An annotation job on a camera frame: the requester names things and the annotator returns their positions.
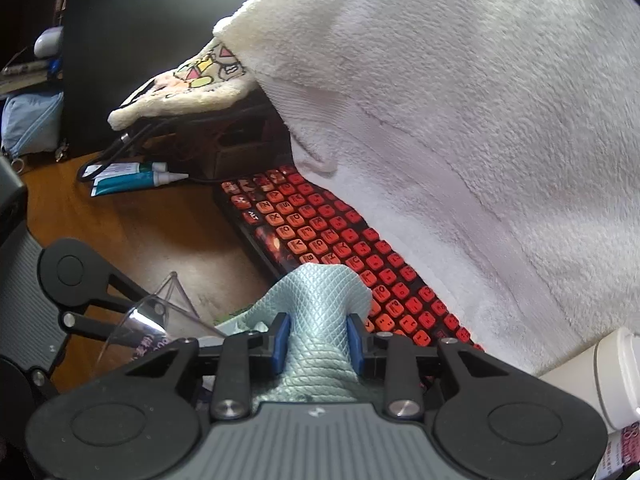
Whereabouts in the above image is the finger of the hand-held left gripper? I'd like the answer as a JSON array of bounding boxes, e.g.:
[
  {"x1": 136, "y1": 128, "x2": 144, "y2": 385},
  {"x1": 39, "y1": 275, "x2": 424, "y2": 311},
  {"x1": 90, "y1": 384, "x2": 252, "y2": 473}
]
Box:
[{"x1": 60, "y1": 265, "x2": 166, "y2": 343}]

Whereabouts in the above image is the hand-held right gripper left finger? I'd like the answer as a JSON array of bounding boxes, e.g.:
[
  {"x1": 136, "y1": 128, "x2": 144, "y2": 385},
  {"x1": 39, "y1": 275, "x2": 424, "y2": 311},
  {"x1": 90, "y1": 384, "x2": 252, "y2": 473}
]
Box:
[{"x1": 124, "y1": 312, "x2": 293, "y2": 421}]

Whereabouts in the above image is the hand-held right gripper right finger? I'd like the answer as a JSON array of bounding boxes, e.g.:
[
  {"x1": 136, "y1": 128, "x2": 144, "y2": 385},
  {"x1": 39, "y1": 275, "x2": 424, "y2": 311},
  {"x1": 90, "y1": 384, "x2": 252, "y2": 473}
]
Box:
[{"x1": 346, "y1": 312, "x2": 518, "y2": 418}]

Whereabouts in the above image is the clear plastic measuring cup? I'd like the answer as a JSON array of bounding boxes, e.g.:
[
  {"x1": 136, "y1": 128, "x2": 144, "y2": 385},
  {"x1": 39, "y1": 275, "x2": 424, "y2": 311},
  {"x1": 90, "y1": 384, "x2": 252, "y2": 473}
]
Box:
[{"x1": 94, "y1": 271, "x2": 228, "y2": 378}]

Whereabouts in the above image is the green waffle cleaning cloth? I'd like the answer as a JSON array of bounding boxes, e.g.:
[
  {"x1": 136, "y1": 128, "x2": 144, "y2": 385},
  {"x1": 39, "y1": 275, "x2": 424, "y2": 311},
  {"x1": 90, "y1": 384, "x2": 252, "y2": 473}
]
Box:
[{"x1": 217, "y1": 262, "x2": 388, "y2": 403}]

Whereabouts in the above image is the white cylindrical container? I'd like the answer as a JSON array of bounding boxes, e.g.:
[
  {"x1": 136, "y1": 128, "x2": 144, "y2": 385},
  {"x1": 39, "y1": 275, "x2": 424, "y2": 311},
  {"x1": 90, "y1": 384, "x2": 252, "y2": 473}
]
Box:
[{"x1": 537, "y1": 327, "x2": 640, "y2": 431}]

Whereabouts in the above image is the black keyboard with red keys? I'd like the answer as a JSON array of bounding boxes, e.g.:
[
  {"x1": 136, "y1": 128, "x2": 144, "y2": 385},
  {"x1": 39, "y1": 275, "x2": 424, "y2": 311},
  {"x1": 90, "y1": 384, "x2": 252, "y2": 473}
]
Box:
[{"x1": 214, "y1": 164, "x2": 486, "y2": 356}]

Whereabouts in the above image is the teal and white tube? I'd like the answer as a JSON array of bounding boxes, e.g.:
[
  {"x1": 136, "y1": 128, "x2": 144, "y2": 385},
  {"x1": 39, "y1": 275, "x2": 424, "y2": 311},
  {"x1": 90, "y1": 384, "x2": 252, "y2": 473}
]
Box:
[
  {"x1": 90, "y1": 171, "x2": 190, "y2": 196},
  {"x1": 106, "y1": 161, "x2": 169, "y2": 175}
]

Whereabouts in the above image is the light blue pouch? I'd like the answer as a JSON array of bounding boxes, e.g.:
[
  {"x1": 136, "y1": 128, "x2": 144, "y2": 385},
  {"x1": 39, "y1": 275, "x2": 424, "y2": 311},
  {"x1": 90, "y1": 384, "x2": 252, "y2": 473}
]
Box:
[{"x1": 0, "y1": 91, "x2": 65, "y2": 158}]

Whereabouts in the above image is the dark brown stand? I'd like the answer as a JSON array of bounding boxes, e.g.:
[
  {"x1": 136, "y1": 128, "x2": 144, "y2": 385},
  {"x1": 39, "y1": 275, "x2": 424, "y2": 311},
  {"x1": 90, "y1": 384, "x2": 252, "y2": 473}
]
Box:
[{"x1": 135, "y1": 97, "x2": 293, "y2": 181}]

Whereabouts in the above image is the white terry towel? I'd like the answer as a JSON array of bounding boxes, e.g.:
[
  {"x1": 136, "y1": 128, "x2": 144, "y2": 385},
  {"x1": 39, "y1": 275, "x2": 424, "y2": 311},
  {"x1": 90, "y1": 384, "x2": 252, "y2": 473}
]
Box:
[{"x1": 212, "y1": 0, "x2": 640, "y2": 376}]

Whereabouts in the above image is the white rounded case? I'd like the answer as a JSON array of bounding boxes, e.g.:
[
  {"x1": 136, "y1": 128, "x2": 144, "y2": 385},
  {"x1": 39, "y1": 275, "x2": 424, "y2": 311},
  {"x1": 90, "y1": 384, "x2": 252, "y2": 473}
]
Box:
[{"x1": 33, "y1": 26, "x2": 66, "y2": 57}]

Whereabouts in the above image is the cream printed cloth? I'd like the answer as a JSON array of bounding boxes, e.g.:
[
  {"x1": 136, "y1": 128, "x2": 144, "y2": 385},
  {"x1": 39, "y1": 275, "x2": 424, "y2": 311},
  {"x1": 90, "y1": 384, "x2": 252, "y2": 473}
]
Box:
[{"x1": 107, "y1": 37, "x2": 261, "y2": 132}]

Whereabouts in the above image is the large black panel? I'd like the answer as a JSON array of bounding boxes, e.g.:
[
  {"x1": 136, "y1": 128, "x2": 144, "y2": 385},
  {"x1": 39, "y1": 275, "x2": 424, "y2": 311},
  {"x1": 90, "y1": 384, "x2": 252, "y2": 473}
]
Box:
[{"x1": 60, "y1": 0, "x2": 286, "y2": 153}]

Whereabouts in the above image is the black cable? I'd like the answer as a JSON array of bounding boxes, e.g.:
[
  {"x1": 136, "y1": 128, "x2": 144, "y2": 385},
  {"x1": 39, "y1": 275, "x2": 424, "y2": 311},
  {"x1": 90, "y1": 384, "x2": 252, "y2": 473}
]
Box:
[{"x1": 76, "y1": 119, "x2": 226, "y2": 184}]

